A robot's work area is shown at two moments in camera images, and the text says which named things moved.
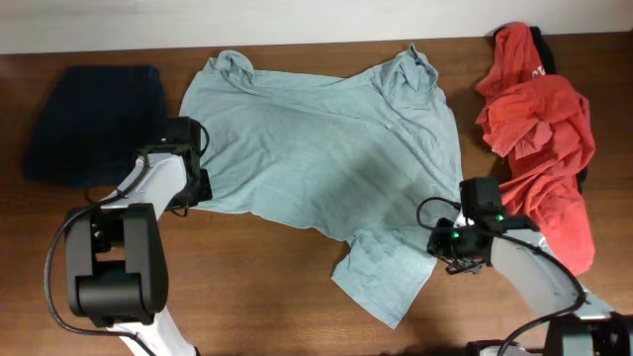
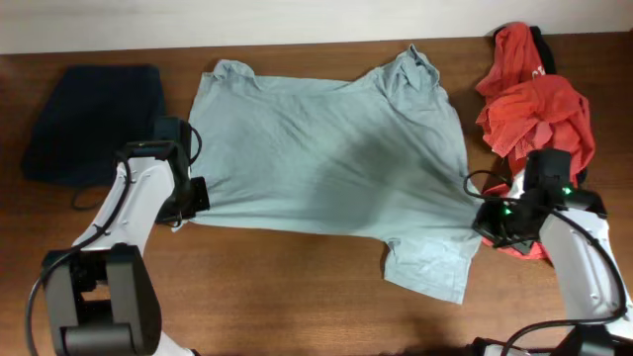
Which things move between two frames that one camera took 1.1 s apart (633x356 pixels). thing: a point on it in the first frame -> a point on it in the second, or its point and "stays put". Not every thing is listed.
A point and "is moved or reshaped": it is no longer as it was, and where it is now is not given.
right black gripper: [436, 246] -> [483, 222]
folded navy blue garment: [95, 122] stays put
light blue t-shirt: [373, 159] is moved or reshaped
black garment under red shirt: [548, 56] stays put
